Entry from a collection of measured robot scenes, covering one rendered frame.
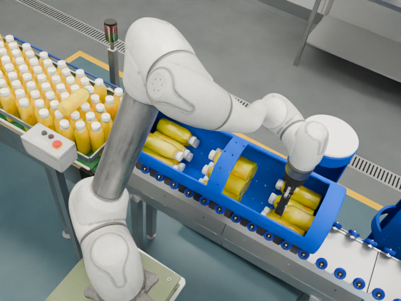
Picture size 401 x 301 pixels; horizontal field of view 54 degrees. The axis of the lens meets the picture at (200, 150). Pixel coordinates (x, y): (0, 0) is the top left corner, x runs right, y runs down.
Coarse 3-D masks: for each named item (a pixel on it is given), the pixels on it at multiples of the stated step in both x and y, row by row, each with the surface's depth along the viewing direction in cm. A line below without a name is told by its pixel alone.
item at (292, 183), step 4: (284, 176) 136; (288, 176) 133; (288, 180) 134; (292, 180) 133; (296, 180) 132; (304, 180) 133; (288, 184) 135; (292, 184) 134; (296, 184) 133; (300, 184) 134; (292, 188) 135
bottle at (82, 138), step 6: (78, 132) 173; (84, 132) 173; (78, 138) 174; (84, 138) 175; (78, 144) 178; (84, 144) 177; (90, 144) 181; (78, 150) 182; (84, 150) 181; (90, 150) 183
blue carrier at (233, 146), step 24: (216, 144) 176; (240, 144) 153; (168, 168) 157; (192, 168) 177; (216, 168) 149; (264, 168) 170; (216, 192) 151; (264, 192) 171; (336, 192) 142; (264, 216) 146; (336, 216) 138; (288, 240) 149; (312, 240) 141
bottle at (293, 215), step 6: (288, 210) 149; (294, 210) 148; (300, 210) 149; (288, 216) 148; (294, 216) 147; (300, 216) 147; (306, 216) 147; (312, 216) 148; (294, 222) 148; (300, 222) 147; (306, 222) 146; (300, 228) 149; (306, 228) 147
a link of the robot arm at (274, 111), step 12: (276, 96) 132; (240, 108) 92; (252, 108) 105; (264, 108) 113; (276, 108) 124; (288, 108) 126; (228, 120) 88; (240, 120) 92; (252, 120) 97; (264, 120) 127; (276, 120) 125; (288, 120) 126; (240, 132) 97; (276, 132) 129
